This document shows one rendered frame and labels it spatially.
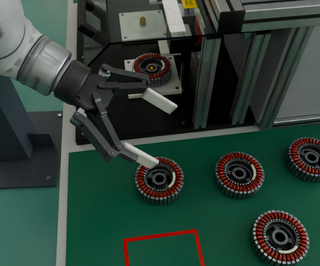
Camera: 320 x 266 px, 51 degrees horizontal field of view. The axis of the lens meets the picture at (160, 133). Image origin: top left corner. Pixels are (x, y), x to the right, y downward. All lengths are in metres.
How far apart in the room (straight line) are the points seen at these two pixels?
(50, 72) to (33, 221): 1.17
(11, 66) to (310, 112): 0.72
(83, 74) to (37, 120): 1.41
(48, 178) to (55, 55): 1.20
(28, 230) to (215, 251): 1.08
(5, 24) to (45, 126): 1.52
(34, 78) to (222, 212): 0.48
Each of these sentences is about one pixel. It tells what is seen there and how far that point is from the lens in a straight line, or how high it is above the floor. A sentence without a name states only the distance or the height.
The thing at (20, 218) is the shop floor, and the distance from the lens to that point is 1.70.
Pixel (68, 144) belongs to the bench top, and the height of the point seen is 0.75.
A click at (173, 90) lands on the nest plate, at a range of 0.94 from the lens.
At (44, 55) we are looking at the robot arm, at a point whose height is 1.10.
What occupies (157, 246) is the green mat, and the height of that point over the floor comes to 0.75.
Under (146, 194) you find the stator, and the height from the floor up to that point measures 0.78.
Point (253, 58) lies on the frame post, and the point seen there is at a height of 0.99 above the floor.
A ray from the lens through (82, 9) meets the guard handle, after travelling 0.74.
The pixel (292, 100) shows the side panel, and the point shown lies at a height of 0.85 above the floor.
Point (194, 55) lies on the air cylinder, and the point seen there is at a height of 0.82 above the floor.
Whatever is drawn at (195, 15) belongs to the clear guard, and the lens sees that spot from 0.71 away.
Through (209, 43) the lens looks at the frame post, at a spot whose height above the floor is 1.04.
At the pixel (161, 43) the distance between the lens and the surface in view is 0.94.
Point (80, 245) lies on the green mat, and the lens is 0.76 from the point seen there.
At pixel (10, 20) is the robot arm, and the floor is 1.22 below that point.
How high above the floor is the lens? 1.46
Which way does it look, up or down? 53 degrees down
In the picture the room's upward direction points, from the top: straight up
